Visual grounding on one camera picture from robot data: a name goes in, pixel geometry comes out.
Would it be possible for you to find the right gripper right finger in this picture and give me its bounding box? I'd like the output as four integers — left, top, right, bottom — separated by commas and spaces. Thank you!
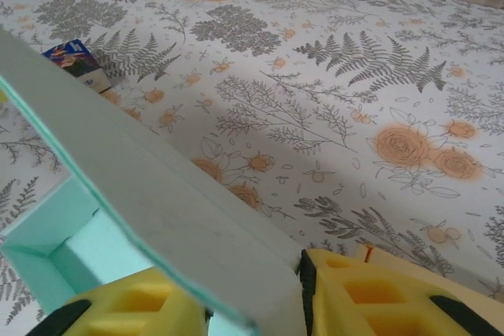
301, 248, 504, 336

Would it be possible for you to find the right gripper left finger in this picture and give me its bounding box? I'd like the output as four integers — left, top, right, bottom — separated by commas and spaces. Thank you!
45, 267, 214, 336

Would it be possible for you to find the teal paper box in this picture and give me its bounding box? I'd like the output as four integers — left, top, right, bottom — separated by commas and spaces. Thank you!
0, 24, 305, 336

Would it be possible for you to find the small blue card box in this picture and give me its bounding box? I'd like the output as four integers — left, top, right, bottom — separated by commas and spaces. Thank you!
41, 39, 113, 95

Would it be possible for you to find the floral table cover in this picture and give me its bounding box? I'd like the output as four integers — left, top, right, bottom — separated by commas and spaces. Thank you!
0, 0, 504, 313

